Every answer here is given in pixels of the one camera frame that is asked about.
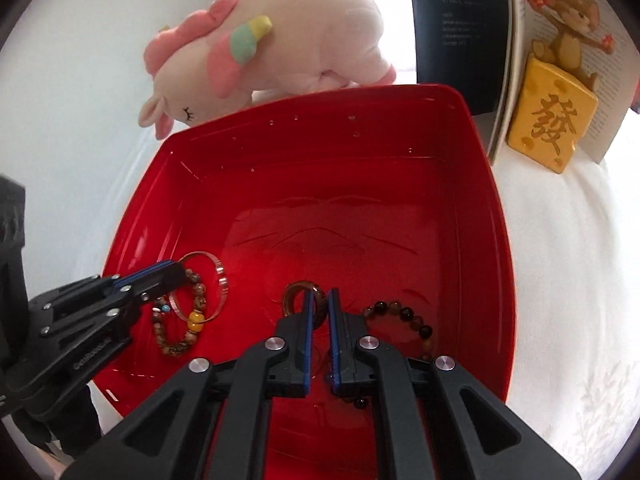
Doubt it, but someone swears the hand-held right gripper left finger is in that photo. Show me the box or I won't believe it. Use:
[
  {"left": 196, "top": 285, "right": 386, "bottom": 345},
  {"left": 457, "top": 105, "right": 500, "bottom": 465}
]
[{"left": 60, "top": 290, "right": 321, "bottom": 480}]

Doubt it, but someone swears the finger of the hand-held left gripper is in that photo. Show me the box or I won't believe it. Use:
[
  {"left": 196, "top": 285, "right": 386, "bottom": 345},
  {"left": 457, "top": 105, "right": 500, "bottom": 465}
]
[
  {"left": 10, "top": 264, "right": 187, "bottom": 411},
  {"left": 27, "top": 261, "right": 174, "bottom": 321}
]

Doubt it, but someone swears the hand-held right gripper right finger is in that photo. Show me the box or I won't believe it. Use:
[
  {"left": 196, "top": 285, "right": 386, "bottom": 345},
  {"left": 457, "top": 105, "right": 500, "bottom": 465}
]
[{"left": 326, "top": 288, "right": 582, "bottom": 480}]

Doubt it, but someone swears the brown stone ring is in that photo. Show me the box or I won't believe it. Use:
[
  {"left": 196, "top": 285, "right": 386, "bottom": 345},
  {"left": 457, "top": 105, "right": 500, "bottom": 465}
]
[{"left": 281, "top": 281, "right": 331, "bottom": 331}]

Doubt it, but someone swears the wooden bead bracelet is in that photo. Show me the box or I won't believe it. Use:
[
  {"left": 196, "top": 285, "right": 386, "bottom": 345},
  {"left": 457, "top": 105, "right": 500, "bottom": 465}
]
[{"left": 151, "top": 269, "right": 208, "bottom": 358}]

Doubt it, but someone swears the dark bead bracelet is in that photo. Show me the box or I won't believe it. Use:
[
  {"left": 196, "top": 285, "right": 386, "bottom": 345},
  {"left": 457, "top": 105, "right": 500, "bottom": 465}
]
[{"left": 325, "top": 300, "right": 435, "bottom": 408}]

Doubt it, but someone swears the red plastic box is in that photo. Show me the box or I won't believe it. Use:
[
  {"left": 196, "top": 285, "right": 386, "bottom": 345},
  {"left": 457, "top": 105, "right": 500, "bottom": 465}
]
[{"left": 95, "top": 84, "right": 516, "bottom": 480}]

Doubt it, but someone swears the pink unicorn plush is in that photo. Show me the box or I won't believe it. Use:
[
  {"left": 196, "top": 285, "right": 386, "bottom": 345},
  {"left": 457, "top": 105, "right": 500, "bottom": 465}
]
[{"left": 139, "top": 0, "right": 398, "bottom": 141}]

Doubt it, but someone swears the mouse on cheese figurine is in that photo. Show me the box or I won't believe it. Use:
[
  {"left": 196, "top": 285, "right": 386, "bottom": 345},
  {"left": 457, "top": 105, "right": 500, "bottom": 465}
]
[{"left": 506, "top": 0, "right": 615, "bottom": 175}]

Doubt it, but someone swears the open box with gold figure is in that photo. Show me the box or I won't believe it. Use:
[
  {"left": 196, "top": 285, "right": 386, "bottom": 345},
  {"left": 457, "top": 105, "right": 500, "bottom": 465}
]
[{"left": 407, "top": 0, "right": 640, "bottom": 166}]

